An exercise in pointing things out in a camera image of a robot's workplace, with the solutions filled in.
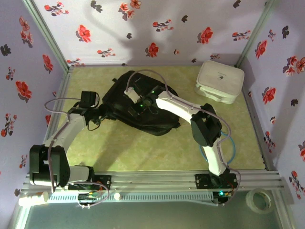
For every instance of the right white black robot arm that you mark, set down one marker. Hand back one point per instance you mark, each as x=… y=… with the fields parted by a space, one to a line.
x=176 y=105

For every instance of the left circuit board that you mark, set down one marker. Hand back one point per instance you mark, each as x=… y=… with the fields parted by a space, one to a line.
x=89 y=197

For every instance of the white zipper pouch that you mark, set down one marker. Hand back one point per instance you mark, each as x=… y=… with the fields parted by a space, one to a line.
x=221 y=78

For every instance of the right circuit board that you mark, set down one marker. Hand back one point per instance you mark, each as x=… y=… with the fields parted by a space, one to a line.
x=224 y=194

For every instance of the white round knob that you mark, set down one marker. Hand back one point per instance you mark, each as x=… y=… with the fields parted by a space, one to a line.
x=117 y=196

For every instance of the black backpack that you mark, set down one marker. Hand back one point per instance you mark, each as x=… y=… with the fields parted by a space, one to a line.
x=152 y=121

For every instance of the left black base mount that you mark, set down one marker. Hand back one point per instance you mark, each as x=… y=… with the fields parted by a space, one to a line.
x=104 y=182

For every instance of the aluminium side rail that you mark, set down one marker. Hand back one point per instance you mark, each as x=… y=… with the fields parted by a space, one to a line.
x=62 y=90
x=259 y=133

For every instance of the clear tape roll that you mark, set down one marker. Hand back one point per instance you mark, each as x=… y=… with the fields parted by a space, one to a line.
x=249 y=198

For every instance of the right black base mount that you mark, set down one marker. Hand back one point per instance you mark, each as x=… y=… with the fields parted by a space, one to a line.
x=202 y=181

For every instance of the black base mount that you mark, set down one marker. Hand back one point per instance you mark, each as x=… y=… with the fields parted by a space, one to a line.
x=104 y=182
x=202 y=181

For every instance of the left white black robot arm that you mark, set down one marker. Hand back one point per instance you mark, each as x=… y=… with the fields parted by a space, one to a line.
x=69 y=133

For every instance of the aluminium corner post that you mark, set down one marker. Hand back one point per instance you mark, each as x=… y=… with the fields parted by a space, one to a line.
x=45 y=33
x=256 y=33

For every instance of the circuit board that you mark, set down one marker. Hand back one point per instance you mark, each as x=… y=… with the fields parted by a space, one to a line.
x=89 y=197
x=224 y=194

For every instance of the aluminium frame rail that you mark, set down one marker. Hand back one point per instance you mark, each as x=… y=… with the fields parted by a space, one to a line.
x=152 y=180

